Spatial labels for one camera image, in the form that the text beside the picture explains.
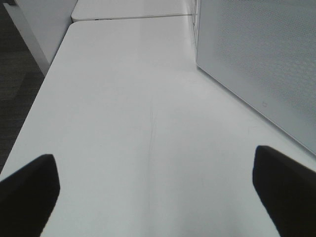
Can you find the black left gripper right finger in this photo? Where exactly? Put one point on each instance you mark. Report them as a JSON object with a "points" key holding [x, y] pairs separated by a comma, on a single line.
{"points": [[287, 190]]}

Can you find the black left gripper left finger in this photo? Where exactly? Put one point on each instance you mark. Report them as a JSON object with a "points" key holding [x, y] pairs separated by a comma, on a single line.
{"points": [[28, 197]]}

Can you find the white microwave door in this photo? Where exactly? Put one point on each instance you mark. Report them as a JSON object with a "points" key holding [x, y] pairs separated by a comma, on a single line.
{"points": [[264, 51]]}

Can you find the white partition panel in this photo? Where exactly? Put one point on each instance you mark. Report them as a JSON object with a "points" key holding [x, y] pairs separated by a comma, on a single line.
{"points": [[42, 25]]}

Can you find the white adjacent table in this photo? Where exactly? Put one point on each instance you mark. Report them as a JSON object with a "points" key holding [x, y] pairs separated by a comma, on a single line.
{"points": [[87, 10]]}

